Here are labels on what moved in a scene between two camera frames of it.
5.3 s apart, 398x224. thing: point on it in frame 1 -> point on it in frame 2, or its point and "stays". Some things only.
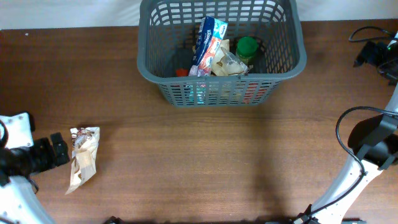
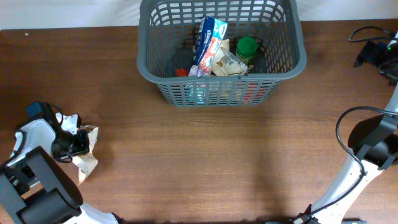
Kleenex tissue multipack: (212, 31) stays
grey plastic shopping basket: (166, 32) stays
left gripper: (47, 161) -> (81, 145)
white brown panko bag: (226, 63) stays
